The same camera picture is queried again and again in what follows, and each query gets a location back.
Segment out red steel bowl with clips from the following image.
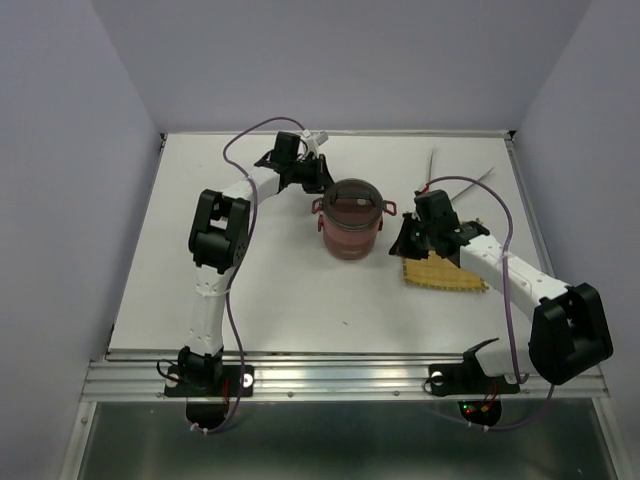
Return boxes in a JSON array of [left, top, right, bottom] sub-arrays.
[[317, 217, 384, 248]]

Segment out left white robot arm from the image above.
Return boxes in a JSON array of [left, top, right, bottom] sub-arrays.
[[177, 130, 333, 394]]

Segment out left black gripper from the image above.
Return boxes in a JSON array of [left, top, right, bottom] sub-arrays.
[[288, 153, 339, 195]]

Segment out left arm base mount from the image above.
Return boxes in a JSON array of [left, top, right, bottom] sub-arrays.
[[162, 364, 255, 435]]

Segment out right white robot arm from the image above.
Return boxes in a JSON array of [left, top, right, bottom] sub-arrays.
[[389, 190, 614, 390]]

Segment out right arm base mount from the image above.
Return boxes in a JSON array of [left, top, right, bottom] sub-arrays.
[[422, 362, 520, 429]]

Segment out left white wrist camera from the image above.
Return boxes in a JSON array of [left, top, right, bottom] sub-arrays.
[[300, 129, 329, 155]]

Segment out grey lid with red clips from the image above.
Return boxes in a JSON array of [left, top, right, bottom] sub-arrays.
[[311, 178, 398, 232]]

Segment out aluminium front rail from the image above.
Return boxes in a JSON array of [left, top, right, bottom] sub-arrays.
[[79, 353, 612, 401]]

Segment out yellow bamboo mat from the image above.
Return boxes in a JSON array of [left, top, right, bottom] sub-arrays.
[[398, 217, 488, 293]]

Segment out red steel lunch bowl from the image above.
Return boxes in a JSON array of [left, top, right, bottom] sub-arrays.
[[325, 240, 375, 261]]

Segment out metal tongs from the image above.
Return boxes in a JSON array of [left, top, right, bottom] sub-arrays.
[[419, 145, 495, 203]]

